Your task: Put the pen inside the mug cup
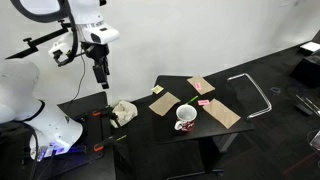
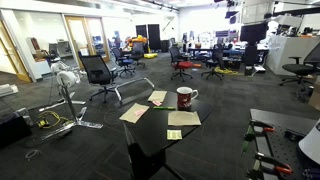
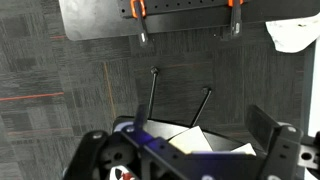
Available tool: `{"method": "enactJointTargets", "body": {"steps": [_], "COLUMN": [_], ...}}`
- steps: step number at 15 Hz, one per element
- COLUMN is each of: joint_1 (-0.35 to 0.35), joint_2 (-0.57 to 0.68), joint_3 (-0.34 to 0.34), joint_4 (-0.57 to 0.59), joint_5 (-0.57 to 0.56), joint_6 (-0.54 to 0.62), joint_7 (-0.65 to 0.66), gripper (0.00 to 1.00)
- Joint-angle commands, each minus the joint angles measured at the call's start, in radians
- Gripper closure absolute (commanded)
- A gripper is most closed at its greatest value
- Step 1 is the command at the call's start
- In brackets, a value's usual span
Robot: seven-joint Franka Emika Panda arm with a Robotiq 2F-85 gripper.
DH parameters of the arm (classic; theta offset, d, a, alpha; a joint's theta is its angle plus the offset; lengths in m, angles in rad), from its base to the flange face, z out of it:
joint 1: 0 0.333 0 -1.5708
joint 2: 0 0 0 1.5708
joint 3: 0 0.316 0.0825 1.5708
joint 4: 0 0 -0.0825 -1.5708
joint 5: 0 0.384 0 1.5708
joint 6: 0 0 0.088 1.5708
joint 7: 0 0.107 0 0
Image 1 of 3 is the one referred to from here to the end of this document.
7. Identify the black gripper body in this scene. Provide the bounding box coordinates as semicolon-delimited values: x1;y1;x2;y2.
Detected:
80;40;111;68

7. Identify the green pen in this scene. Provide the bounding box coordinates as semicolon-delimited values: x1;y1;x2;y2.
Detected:
185;95;199;106

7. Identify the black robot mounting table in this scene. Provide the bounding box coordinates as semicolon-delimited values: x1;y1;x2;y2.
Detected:
0;90;118;180

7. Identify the crumpled white cloth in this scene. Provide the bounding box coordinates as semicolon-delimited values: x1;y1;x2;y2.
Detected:
109;99;139;129

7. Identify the yellow sticky note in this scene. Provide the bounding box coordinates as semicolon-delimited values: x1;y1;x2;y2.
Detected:
150;84;165;95

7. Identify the small black table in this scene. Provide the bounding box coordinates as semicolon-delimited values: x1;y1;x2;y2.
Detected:
151;74;256;176

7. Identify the white bowl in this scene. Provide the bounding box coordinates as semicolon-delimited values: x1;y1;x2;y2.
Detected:
173;103;198;133

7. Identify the black box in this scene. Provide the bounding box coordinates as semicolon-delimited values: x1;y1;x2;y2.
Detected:
289;54;320;89

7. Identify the flat white board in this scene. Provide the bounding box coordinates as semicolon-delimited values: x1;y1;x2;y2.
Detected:
299;41;320;54

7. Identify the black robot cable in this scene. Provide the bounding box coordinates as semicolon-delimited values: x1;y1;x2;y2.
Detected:
52;0;88;103

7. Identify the black clamp orange handle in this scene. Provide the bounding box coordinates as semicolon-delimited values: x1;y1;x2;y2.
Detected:
93;134;128;153
92;105;121;123

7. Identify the black camera boom bar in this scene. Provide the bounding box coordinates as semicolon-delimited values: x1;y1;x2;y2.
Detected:
5;20;73;60

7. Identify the silver metal U frame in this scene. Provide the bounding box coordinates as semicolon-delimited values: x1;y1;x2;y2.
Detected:
227;72;273;120

